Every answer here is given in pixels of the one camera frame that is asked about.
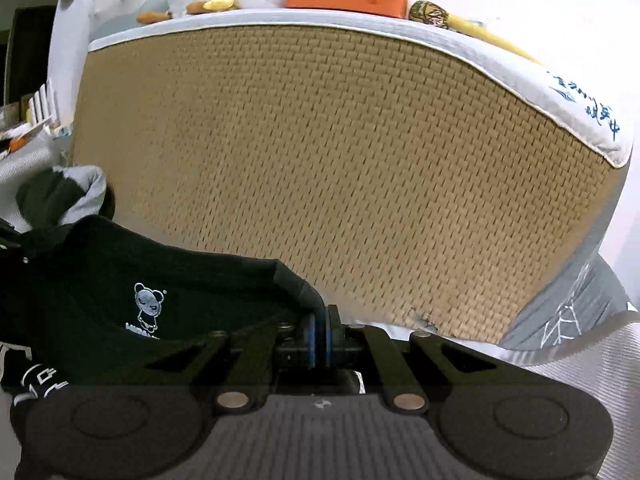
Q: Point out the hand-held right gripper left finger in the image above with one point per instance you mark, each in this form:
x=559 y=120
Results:
x=312 y=341

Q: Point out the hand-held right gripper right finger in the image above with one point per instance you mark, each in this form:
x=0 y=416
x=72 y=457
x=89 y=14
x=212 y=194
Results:
x=330 y=341

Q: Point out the black printed t-shirt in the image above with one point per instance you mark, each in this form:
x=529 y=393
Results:
x=100 y=280

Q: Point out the grey spiderweb print cloth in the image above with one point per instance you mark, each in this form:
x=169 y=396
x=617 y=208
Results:
x=575 y=300

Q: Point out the folded black grey garment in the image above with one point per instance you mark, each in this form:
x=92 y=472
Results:
x=85 y=185

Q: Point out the yellow stick patterned head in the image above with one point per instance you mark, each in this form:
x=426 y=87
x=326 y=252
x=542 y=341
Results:
x=430 y=14

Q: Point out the small orange item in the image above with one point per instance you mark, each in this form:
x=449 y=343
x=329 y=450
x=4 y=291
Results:
x=17 y=145

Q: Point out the white desk rack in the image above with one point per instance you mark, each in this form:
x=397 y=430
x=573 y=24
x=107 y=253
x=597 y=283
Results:
x=42 y=107

